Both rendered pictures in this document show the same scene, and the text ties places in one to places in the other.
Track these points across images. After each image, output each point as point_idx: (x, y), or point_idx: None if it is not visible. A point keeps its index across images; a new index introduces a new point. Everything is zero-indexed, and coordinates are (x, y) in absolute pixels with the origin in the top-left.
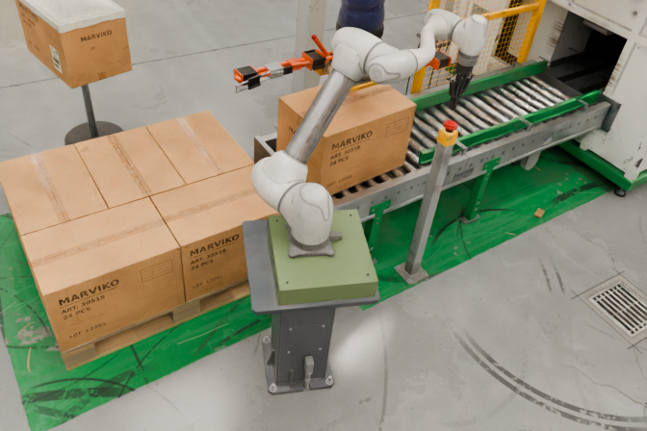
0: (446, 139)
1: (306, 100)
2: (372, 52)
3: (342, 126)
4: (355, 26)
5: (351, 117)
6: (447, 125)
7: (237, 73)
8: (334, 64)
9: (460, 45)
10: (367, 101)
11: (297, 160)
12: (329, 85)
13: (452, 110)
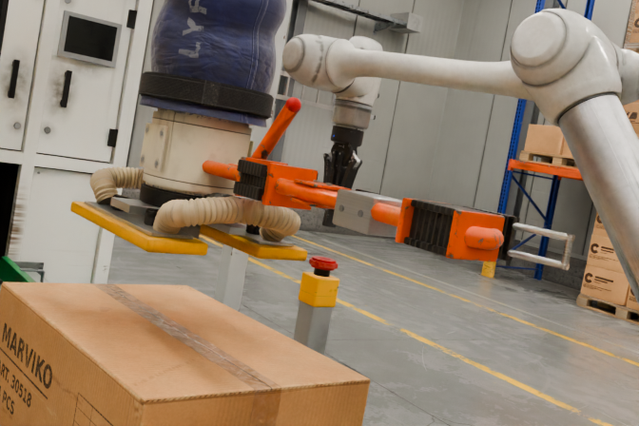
0: (336, 289)
1: (168, 366)
2: (613, 45)
3: (308, 354)
4: (270, 78)
5: (261, 338)
6: (333, 261)
7: (479, 221)
8: (613, 82)
9: (367, 90)
10: (174, 312)
11: None
12: (631, 127)
13: (335, 227)
